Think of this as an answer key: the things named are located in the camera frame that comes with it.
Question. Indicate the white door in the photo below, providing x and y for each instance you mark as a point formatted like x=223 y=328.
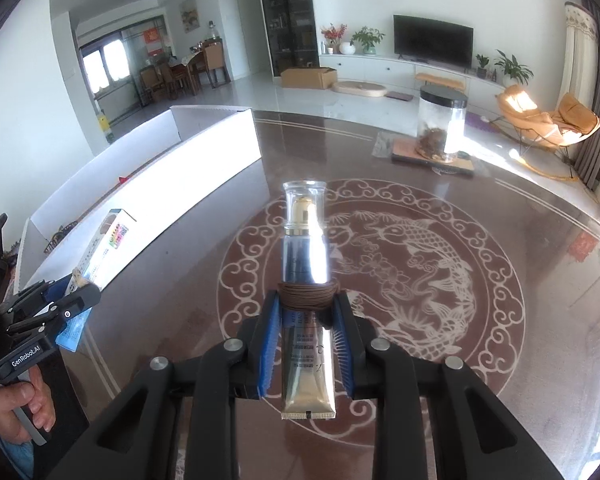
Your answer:
x=252 y=30

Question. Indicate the tan flat board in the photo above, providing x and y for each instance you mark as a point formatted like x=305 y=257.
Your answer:
x=410 y=152

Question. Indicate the red flowers in vase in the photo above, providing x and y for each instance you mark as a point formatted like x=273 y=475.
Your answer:
x=334 y=36

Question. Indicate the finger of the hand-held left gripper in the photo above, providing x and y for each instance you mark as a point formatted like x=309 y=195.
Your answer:
x=35 y=297
x=80 y=302

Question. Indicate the person's left hand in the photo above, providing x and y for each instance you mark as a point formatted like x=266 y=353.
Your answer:
x=37 y=405

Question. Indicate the leafy plant white pot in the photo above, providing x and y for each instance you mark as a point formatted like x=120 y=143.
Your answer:
x=514 y=67

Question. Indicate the black flat television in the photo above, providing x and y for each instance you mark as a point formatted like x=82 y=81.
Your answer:
x=432 y=40

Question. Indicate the dark flat floor scale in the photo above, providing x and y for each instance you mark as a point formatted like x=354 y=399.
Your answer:
x=398 y=95

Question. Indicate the white television cabinet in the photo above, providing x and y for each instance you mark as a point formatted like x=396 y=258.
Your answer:
x=380 y=67

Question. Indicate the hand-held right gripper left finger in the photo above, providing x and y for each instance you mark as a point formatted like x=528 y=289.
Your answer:
x=269 y=345

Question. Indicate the gold cosmetic tube clear cap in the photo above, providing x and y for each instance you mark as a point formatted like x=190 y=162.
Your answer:
x=307 y=255

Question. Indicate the clear jar black lid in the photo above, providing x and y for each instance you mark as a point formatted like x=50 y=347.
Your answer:
x=440 y=125

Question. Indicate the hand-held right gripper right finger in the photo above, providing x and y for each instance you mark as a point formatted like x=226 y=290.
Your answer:
x=342 y=347

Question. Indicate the yellow white container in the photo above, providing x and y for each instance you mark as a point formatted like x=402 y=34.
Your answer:
x=105 y=127

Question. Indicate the wooden dining table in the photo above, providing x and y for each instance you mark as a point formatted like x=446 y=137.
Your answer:
x=190 y=67

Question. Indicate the brown patterned glass desktop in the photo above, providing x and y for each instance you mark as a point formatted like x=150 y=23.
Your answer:
x=530 y=310

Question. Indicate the wooden dining chair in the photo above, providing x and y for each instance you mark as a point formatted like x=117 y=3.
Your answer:
x=216 y=57
x=155 y=82

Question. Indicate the tall water bottle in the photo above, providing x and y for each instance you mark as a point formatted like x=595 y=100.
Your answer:
x=211 y=30

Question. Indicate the black glass display cabinet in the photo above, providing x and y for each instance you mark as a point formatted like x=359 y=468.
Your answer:
x=287 y=15

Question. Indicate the red door poster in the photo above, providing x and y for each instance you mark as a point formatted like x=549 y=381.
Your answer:
x=152 y=41

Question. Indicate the orange lounge chair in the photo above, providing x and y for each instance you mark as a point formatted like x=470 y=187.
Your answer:
x=545 y=120

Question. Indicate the small plant dark pot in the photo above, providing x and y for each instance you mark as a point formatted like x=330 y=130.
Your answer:
x=482 y=65

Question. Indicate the blue white carton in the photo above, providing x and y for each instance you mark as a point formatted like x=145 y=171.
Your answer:
x=107 y=245

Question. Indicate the round beige pet bed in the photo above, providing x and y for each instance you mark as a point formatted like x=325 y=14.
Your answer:
x=360 y=90

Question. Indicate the white round vase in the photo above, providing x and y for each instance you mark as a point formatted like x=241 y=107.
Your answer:
x=347 y=49

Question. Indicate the purple floor mat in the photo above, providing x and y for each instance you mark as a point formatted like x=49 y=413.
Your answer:
x=478 y=117

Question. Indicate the long white cardboard box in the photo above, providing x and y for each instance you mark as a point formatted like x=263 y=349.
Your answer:
x=195 y=160

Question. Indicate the framed landscape painting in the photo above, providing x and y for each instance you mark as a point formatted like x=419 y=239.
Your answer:
x=189 y=14

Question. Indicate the green potted plant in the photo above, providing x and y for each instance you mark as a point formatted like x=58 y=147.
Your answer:
x=367 y=39

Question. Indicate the clear plastic bag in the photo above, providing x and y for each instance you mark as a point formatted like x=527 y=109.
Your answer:
x=382 y=145

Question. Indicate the wooden bench hairpin legs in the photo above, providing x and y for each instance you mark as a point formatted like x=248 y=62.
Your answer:
x=440 y=79

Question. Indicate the cloth covered floor air conditioner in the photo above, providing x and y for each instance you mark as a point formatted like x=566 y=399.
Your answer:
x=581 y=55

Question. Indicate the brown cardboard box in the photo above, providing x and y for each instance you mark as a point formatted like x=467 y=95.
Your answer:
x=307 y=77

